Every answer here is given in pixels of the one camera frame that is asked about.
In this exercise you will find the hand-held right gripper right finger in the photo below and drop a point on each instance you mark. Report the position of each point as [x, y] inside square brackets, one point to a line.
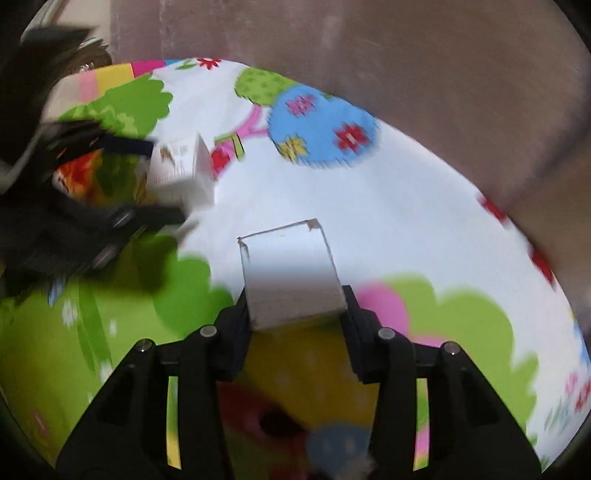
[353, 332]

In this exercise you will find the small white printed box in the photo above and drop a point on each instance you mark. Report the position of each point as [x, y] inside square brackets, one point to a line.
[180, 175]

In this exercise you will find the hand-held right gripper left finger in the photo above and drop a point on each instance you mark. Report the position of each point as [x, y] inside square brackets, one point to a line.
[238, 341]

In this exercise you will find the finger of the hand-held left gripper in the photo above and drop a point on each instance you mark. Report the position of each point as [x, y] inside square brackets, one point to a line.
[106, 141]
[138, 217]

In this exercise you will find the brown curtain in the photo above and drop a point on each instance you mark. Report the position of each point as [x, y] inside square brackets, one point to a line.
[415, 83]

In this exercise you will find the plain white square box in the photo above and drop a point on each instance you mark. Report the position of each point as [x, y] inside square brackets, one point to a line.
[291, 277]

